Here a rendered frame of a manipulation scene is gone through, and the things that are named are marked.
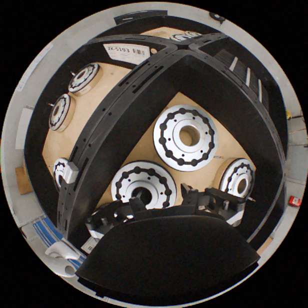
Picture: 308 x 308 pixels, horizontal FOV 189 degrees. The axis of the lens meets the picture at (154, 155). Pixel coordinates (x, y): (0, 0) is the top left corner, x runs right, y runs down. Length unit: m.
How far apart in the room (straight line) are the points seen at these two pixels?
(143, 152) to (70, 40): 3.23
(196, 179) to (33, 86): 3.09
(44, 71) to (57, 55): 0.45
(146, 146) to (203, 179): 0.12
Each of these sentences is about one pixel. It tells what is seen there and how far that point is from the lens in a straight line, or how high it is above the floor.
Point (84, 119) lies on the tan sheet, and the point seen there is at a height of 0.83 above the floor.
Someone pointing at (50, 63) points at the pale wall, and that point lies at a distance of 3.07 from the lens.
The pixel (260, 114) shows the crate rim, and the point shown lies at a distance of 0.16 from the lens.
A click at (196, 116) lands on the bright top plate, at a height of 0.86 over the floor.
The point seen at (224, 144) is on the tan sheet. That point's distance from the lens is 0.22.
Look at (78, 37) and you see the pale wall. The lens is 3.34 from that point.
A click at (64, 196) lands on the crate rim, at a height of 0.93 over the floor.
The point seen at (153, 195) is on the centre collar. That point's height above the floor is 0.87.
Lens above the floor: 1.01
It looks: 87 degrees down
